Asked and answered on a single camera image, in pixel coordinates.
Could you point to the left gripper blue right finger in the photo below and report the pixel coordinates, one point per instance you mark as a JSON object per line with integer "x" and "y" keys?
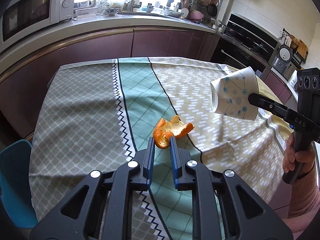
{"x": 175, "y": 162}

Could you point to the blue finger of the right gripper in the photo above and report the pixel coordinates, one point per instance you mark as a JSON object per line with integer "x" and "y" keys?
{"x": 263, "y": 102}

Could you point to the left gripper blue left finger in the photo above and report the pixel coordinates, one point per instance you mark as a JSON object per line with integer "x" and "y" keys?
{"x": 149, "y": 156}

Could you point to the large dotted paper cup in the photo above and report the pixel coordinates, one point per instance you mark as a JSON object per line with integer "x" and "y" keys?
{"x": 230, "y": 94}

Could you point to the orange peel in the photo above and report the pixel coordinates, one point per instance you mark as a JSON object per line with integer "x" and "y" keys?
{"x": 165, "y": 129}

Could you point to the pink sleeve right forearm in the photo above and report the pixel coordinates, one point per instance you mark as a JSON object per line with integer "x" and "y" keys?
{"x": 304, "y": 203}

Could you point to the teal plastic trash bin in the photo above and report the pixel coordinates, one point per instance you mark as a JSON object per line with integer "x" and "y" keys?
{"x": 15, "y": 188}

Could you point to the person's right hand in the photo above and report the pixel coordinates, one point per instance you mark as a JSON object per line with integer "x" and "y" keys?
{"x": 306, "y": 157}

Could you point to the black built-in oven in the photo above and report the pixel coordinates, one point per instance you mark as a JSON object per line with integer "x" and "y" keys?
{"x": 245, "y": 44}

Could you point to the patterned tablecloth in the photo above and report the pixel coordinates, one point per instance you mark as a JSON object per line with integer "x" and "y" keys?
{"x": 97, "y": 117}

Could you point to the black frying pan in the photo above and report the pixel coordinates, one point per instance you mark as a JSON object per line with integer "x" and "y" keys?
{"x": 212, "y": 10}

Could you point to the pink pot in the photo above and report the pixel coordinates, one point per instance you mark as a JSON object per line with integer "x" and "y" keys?
{"x": 195, "y": 15}

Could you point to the maroon lower cabinets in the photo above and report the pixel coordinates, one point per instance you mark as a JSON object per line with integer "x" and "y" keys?
{"x": 25, "y": 84}

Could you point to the blue white bowl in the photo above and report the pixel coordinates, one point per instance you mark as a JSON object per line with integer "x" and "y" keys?
{"x": 111, "y": 11}

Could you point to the glass electric kettle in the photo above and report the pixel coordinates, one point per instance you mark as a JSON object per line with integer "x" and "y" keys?
{"x": 85, "y": 1}

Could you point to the white microwave oven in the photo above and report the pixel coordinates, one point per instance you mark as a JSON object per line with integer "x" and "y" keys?
{"x": 24, "y": 17}

